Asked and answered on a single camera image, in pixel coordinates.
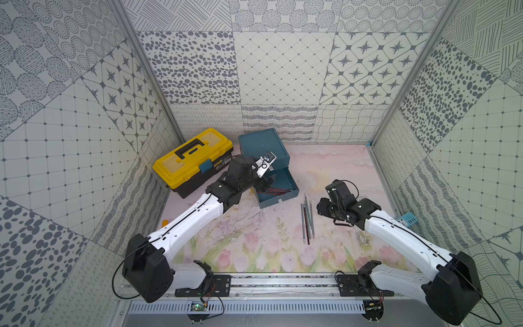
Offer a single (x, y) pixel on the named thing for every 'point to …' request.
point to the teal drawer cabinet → (258, 144)
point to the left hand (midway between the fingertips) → (265, 162)
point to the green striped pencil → (303, 225)
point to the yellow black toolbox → (193, 168)
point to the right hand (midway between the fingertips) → (322, 209)
